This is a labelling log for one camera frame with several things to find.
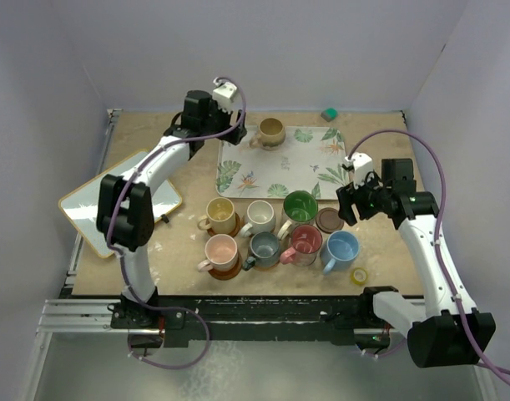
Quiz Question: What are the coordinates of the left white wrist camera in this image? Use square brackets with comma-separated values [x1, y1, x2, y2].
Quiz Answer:
[211, 78, 238, 114]

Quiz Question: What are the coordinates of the floral serving tray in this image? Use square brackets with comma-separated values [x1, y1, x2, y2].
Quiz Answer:
[215, 125, 349, 201]

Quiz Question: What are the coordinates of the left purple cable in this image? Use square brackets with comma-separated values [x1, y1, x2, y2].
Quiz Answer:
[106, 75, 247, 312]

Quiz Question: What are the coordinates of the red pink mug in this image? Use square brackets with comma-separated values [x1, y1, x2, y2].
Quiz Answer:
[280, 225, 323, 266]

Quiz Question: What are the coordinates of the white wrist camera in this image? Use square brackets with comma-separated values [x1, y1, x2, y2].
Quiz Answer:
[211, 78, 238, 114]
[342, 152, 374, 189]

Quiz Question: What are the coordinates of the green floral mug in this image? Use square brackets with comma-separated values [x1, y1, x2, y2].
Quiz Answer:
[276, 190, 318, 241]

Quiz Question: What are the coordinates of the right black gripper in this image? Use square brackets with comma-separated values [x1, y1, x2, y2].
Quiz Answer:
[337, 169, 391, 226]

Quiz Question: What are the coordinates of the light blue cup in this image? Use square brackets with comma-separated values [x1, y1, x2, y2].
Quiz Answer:
[320, 231, 361, 275]

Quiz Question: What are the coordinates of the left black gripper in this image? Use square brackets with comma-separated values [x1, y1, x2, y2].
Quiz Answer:
[201, 97, 246, 145]

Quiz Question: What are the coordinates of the yellow mug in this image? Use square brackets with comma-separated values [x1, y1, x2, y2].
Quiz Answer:
[197, 197, 236, 234]

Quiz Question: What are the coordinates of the dark wood coaster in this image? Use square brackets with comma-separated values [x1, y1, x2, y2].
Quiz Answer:
[316, 207, 345, 234]

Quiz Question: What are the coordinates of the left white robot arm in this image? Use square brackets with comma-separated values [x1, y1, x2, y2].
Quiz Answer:
[96, 80, 246, 327]

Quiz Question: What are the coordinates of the large brown ringed saucer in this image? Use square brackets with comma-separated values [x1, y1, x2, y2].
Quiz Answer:
[209, 254, 243, 281]

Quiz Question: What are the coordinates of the white beige mug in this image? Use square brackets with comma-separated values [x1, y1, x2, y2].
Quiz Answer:
[240, 200, 276, 238]

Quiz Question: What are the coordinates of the brown ringed wooden saucer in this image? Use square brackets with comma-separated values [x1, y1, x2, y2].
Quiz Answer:
[207, 213, 242, 237]

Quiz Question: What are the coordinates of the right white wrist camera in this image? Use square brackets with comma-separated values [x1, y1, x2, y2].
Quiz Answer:
[342, 152, 374, 189]

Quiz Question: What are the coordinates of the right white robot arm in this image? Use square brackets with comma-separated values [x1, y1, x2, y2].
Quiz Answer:
[336, 153, 496, 368]

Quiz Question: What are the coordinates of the black aluminium base frame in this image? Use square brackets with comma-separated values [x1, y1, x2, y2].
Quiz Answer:
[39, 287, 396, 349]

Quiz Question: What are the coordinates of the small whiteboard wooden frame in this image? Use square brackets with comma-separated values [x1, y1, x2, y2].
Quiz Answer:
[58, 150, 182, 259]

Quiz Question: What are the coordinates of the grey cup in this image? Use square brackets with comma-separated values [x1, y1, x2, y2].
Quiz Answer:
[242, 232, 281, 271]

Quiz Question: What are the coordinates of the loose purple cable loop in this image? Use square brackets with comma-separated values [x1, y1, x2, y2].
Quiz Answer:
[127, 308, 212, 371]

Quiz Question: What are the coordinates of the yellow tape roll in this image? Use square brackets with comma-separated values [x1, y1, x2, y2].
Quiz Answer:
[351, 267, 368, 286]

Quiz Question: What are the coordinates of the tan wooden cup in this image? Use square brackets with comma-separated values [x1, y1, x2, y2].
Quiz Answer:
[249, 118, 285, 150]

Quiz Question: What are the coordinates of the green eraser block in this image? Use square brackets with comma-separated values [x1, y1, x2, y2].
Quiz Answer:
[321, 108, 338, 122]

